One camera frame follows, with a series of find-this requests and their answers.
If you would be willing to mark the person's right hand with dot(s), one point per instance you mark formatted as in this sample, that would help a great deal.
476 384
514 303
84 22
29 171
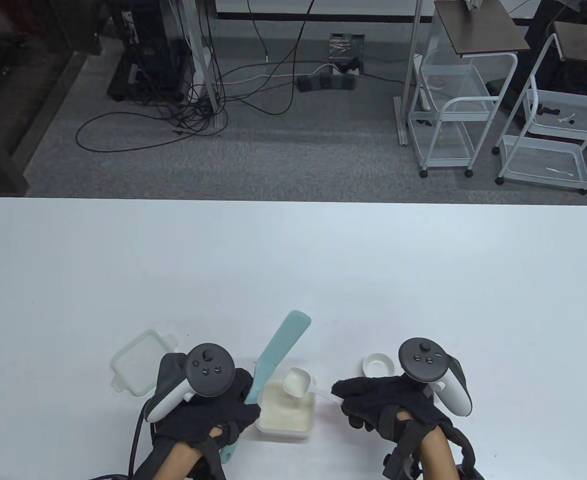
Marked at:
388 400

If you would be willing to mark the person's left hand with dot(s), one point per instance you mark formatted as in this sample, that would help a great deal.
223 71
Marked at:
213 415

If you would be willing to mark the small round white dish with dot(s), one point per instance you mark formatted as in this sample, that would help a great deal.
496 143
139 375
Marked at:
377 365

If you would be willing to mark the clear plastic sugar container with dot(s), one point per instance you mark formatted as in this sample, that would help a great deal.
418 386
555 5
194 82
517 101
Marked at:
283 436

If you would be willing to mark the white sugar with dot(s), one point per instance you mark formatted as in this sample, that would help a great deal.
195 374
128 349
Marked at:
288 415

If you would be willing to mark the white coffee spoon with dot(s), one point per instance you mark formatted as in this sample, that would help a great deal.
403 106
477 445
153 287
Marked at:
297 382

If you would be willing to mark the clear lid with green rim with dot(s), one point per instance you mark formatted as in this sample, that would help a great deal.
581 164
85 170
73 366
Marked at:
136 360

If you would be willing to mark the teal dessert spatula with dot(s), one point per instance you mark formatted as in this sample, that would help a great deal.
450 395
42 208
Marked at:
283 345

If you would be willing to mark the person's left forearm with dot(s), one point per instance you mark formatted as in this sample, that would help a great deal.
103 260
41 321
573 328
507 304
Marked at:
178 462

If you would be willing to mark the person's right forearm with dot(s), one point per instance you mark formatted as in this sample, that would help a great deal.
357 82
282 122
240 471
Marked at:
438 450

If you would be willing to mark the black and white left controller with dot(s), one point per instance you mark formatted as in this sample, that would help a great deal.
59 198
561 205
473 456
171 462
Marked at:
208 370

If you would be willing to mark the black and white controller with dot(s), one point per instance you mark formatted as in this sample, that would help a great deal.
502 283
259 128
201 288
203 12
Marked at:
423 360
208 370

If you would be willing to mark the black and white right controller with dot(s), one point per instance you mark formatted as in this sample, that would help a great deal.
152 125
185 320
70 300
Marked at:
423 360

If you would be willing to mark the thin white stick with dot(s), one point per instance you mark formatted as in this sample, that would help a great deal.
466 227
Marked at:
558 171

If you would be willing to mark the black power strip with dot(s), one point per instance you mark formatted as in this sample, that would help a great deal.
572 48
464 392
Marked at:
323 82

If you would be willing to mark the small white plastic piece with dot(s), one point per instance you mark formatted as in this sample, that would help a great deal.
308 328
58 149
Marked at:
568 119

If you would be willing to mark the black floor box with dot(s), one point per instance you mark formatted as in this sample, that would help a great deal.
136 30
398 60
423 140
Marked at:
346 47

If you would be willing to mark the black computer rack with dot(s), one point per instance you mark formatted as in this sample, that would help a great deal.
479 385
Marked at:
148 50

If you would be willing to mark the dark glass partition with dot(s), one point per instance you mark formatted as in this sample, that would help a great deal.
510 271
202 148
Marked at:
3 100

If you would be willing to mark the white cart with brown top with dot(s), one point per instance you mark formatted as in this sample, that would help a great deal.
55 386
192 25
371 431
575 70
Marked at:
583 42
483 27

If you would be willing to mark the silver aluminium frame leg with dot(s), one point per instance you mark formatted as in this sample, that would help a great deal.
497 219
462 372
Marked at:
402 130
217 117

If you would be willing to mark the black bracket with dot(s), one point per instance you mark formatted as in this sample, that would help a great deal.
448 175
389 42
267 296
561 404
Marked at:
551 110

